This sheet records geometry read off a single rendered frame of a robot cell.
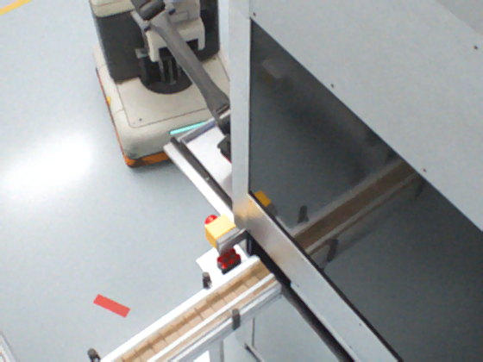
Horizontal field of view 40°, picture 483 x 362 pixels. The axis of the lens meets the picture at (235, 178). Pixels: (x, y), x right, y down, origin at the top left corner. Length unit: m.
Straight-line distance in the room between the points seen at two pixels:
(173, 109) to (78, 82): 0.74
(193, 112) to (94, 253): 0.77
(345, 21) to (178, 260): 2.09
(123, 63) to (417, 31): 2.31
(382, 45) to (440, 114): 0.12
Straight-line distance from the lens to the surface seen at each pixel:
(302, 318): 1.90
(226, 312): 1.84
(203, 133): 2.20
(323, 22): 1.03
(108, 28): 2.93
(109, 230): 3.06
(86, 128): 3.41
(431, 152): 0.99
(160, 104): 3.07
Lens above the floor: 2.64
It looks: 57 degrees down
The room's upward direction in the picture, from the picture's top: 1 degrees counter-clockwise
